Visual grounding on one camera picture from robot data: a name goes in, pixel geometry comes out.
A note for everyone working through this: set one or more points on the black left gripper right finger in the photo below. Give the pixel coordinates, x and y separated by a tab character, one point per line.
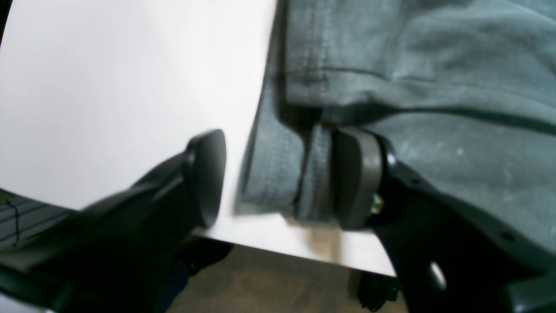
448	255

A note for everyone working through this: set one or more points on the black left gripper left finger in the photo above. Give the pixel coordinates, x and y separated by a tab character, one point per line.
114	255

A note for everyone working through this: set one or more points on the dark grey t-shirt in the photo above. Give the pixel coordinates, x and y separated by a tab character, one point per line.
463	89

